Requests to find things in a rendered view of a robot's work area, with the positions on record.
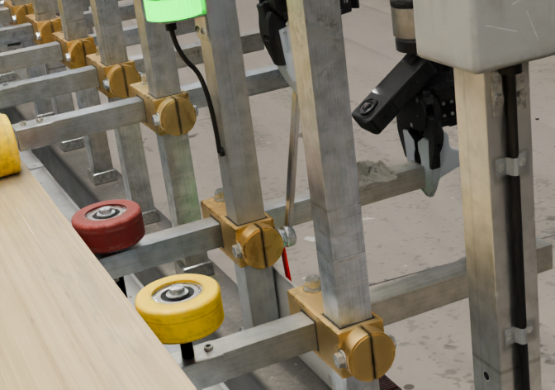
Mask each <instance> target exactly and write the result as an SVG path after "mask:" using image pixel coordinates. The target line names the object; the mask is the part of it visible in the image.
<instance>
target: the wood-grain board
mask: <svg viewBox="0 0 555 390"><path fill-rule="evenodd" d="M0 390H197V389H196V388H195V386H194V385H193V384H192V382H191V381H190V379H189V378H188V377H187V375H186V374H185V373H184V372H183V371H182V369H181V368H180V367H179V366H178V364H177V363H176V361H175V360H174V359H173V357H172V356H171V354H170V353H169V352H168V351H167V350H166V349H165V347H164V346H163V344H162V343H161V342H160V340H159V339H158V338H157V336H156V335H155V334H154V332H153V331H152V330H151V329H150V328H149V326H148V325H147V324H146V322H145V321H144V319H143V318H142V317H141V315H140V314H139V312H138V311H137V310H136V309H135V308H134V307H133V305H132V304H131V303H130V301H129V300H128V299H127V297H126V296H125V294H124V293H123V292H122V291H121V290H120V288H119V287H118V286H117V285H116V283H115V282H114V280H113V279H112V278H111V276H110V275H109V273H108V272H107V271H106V270H105V269H104V268H103V266H102V265H101V263H100V262H99V261H98V259H97V258H96V257H95V255H94V254H93V253H92V251H91V250H90V249H89V248H88V246H87V245H86V244H85V243H84V241H83V240H82V238H81V237H80V236H79V234H78V233H77V231H76V230H75V229H74V228H73V227H72V226H71V224H70V223H69V221H68V220H67V219H66V218H65V216H64V215H63V213H62V212H61V211H60V209H58V207H57V206H56V205H55V203H54V202H53V201H52V199H51V198H50V196H49V195H48V194H47V192H46V191H45V190H44V189H43V188H42V187H41V185H40V184H39V182H38V181H37V180H36V178H35V177H34V176H33V174H32V173H31V171H30V170H29V169H28V168H27V167H26V165H25V164H24V163H23V162H22V160H21V171H20V172H19V173H16V174H10V175H7V176H3V177H0Z"/></svg>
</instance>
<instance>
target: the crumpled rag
mask: <svg viewBox="0 0 555 390"><path fill-rule="evenodd" d="M357 171H358V186H359V188H360V187H362V186H363V187H366V185H369V184H370V183H376V182H380V183H381V182H386V181H387V182H388V181H390V180H393V179H396V178H397V176H396V174H398V172H396V171H393V170H390V169H389V168H388V167H387V166H386V165H385V164H384V163H383V162H382V161H381V160H378V161H377V162H376V163H375V162H373V161H371V160H369V159H366V160H359V161H358V162H357Z"/></svg>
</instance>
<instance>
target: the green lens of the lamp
mask: <svg viewBox="0 0 555 390"><path fill-rule="evenodd" d="M144 5H145V14H146V19H147V21H155V22H162V21H176V20H182V19H186V18H189V17H194V16H197V15H199V14H201V13H202V4H201V0H162V1H150V0H144Z"/></svg>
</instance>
